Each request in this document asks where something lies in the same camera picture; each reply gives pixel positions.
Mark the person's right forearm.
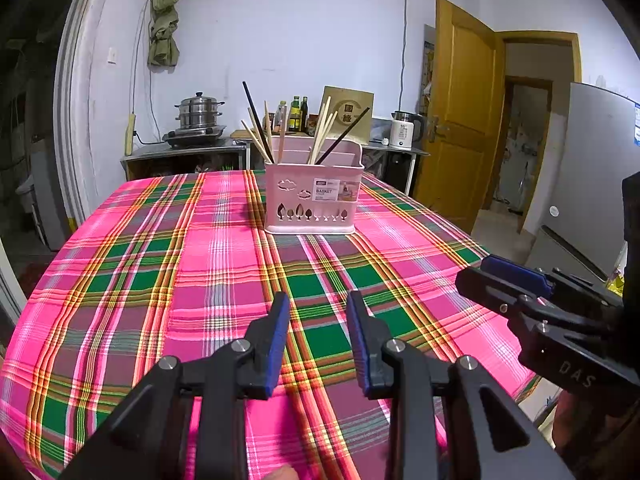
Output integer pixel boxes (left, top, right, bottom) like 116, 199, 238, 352
552, 389, 640, 480

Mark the pink green plaid tablecloth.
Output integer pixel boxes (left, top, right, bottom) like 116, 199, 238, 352
0, 169, 543, 480

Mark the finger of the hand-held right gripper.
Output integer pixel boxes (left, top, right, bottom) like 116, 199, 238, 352
454, 266, 615, 347
481, 254, 622, 307

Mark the thin dark wall cable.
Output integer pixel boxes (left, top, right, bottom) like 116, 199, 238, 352
398, 0, 408, 112

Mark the bunch of wooden chopsticks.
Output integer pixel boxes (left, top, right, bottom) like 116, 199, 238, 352
241, 99, 341, 166

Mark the white electric kettle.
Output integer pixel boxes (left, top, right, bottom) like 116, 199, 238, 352
390, 111, 426, 151

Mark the steel steamer pot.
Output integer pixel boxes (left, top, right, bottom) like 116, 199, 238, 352
173, 92, 226, 131

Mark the white door frame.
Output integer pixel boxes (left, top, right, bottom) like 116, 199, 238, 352
52, 0, 131, 231

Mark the yellow wooden door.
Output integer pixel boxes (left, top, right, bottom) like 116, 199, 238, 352
417, 0, 506, 233

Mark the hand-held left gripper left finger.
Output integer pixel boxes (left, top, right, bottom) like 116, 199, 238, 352
60, 291, 291, 480

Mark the black chopstick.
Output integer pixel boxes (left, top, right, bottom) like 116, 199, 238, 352
314, 106, 372, 166
242, 81, 275, 165

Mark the pink plastic utensil basket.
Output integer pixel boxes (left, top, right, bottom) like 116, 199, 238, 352
264, 140, 363, 236

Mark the gold paper bag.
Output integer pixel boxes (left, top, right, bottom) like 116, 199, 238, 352
316, 86, 376, 144

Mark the green hanging cloth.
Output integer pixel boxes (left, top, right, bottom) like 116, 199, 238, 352
146, 0, 187, 67

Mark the metal kitchen shelf unit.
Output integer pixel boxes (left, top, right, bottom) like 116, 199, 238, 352
360, 139, 432, 197

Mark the black induction cooker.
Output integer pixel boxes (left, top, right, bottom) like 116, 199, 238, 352
161, 127, 227, 149

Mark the steel kitchen table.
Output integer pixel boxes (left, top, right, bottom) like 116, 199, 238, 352
120, 139, 252, 184

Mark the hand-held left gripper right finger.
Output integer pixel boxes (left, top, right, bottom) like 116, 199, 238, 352
347, 290, 576, 480

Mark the grey refrigerator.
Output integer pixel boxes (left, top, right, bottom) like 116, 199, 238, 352
520, 81, 640, 281

